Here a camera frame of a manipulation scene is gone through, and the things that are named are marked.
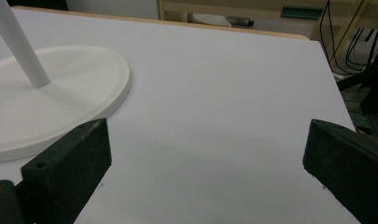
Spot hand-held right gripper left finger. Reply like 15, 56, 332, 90
21, 118, 113, 224

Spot black equipment stand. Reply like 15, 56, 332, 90
336, 36, 378, 117

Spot light wooden shelf unit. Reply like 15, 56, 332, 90
157, 0, 378, 72

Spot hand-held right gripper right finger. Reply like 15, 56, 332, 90
302, 119, 378, 224

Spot white round stand with pole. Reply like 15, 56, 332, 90
0, 0, 132, 164

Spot grey and black tool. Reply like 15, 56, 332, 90
188, 12, 255, 28

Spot dark green flat box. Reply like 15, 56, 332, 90
280, 7, 324, 21

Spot black cables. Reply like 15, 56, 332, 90
319, 0, 378, 76

